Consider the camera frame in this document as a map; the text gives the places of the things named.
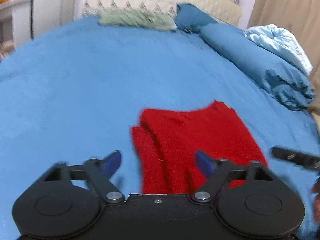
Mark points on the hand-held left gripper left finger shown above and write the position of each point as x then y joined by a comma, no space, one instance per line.
111,163

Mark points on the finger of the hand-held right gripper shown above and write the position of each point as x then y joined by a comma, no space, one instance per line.
295,157

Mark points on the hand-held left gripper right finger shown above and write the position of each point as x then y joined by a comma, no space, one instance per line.
205,163

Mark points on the red knit sweater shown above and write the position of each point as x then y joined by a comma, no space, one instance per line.
200,140

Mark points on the person's right hand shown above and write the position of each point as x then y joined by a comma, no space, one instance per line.
317,200

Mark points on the bed with blue sheet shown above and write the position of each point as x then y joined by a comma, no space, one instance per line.
75,85

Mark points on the blue duvet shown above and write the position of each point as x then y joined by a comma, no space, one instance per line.
262,65

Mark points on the light blue blanket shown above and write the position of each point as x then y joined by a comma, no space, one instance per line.
277,40

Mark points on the green pillow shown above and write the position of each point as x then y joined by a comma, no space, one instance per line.
137,19

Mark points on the blue pillow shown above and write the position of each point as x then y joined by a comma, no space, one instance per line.
193,17

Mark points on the beige curtain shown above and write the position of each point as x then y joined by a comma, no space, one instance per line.
282,2

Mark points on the white shelf unit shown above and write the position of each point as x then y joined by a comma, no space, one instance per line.
12,27

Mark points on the white and grey wardrobe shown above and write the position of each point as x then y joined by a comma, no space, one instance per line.
55,2

